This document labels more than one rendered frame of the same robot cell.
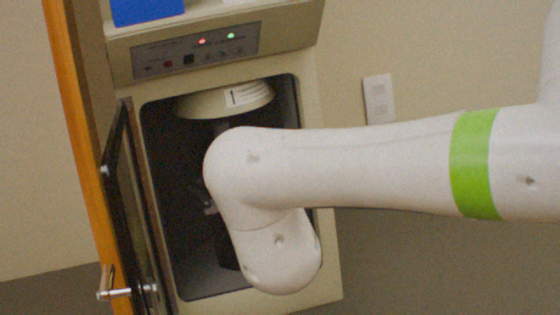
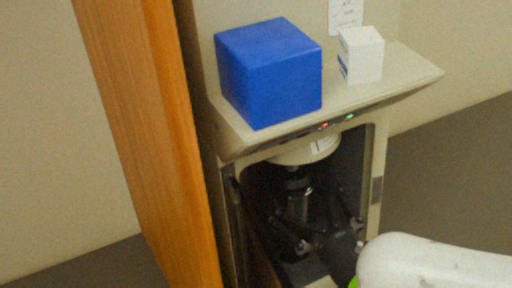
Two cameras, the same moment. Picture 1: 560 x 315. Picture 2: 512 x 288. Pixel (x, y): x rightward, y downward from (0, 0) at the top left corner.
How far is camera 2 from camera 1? 0.62 m
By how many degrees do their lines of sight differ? 28
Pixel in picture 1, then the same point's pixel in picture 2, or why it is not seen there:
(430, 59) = (410, 35)
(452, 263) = (448, 232)
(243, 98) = (325, 144)
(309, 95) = (380, 137)
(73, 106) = (199, 206)
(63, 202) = (85, 192)
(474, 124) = not seen: outside the picture
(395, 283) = not seen: hidden behind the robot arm
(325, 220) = (372, 225)
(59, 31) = (185, 138)
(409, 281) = not seen: hidden behind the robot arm
